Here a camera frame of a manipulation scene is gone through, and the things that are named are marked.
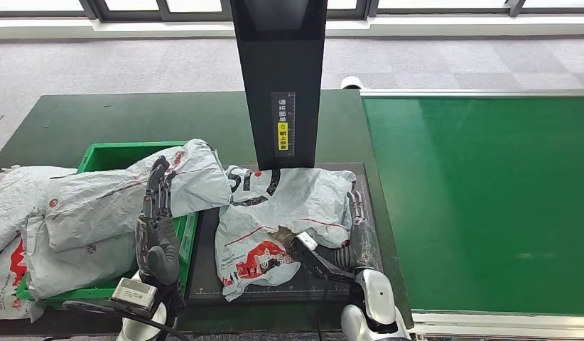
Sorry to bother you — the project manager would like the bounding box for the grey plastic parcel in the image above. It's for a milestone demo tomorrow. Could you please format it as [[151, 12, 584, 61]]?
[[24, 212, 142, 301]]

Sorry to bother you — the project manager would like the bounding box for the white window sill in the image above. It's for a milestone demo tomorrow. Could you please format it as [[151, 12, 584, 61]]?
[[0, 15, 584, 40]]

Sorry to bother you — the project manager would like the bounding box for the aluminium conveyor frame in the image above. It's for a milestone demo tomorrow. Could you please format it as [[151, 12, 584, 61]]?
[[359, 89, 584, 341]]

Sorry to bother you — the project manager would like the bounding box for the green conveyor belt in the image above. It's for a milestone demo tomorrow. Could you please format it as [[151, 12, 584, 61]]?
[[361, 97, 584, 315]]

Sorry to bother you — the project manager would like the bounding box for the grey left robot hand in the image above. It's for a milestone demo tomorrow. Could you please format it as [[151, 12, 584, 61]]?
[[134, 155, 181, 286]]

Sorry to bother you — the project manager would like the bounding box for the large white printed parcel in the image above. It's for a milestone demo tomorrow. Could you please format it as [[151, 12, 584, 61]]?
[[215, 164, 357, 302]]

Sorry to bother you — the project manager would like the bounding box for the green plastic crate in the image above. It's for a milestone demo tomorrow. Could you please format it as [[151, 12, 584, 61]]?
[[15, 141, 200, 312]]

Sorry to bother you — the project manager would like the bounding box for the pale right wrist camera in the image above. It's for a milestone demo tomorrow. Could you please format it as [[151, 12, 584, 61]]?
[[288, 231, 355, 284]]

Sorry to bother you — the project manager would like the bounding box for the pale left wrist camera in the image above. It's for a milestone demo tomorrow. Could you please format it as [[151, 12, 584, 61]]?
[[110, 277, 158, 315]]

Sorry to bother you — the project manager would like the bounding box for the grey parcel with red print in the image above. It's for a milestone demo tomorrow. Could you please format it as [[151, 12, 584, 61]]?
[[43, 138, 232, 253]]

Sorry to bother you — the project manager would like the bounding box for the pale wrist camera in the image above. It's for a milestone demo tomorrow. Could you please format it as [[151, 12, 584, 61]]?
[[288, 231, 355, 284], [110, 277, 158, 315]]

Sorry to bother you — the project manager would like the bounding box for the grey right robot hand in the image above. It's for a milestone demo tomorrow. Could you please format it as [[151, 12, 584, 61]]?
[[346, 189, 383, 272]]

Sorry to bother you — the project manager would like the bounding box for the plain white woven sack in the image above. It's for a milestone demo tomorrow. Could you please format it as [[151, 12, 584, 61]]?
[[0, 166, 79, 260]]

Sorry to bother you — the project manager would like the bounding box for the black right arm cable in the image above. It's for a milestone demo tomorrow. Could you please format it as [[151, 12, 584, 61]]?
[[315, 275, 332, 341]]

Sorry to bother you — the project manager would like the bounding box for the dark window frame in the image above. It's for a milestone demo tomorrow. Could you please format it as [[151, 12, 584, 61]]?
[[0, 0, 584, 20]]

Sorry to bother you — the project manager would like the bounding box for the black and yellow label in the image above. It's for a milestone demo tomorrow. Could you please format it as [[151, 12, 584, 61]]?
[[271, 92, 296, 158]]

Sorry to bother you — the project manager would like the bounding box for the white sack with red print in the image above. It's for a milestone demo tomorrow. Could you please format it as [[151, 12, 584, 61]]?
[[0, 237, 44, 322]]

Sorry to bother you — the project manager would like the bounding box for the black inbound scanner machine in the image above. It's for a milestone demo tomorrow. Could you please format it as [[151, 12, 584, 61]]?
[[185, 0, 384, 305]]

